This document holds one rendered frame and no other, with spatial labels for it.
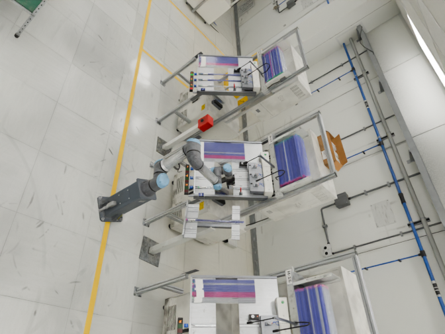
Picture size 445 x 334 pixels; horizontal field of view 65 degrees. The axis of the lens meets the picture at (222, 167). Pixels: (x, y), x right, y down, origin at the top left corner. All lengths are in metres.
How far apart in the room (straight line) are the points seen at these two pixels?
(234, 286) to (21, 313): 1.54
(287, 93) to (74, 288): 3.04
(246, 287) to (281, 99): 2.38
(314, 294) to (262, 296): 0.43
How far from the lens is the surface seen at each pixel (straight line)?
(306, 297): 2.84
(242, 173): 3.49
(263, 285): 3.03
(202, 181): 3.39
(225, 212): 3.79
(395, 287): 4.21
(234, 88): 4.26
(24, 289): 2.99
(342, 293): 2.93
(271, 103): 4.42
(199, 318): 2.89
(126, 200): 3.21
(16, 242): 3.04
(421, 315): 4.12
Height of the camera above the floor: 2.69
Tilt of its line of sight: 31 degrees down
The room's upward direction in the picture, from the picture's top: 63 degrees clockwise
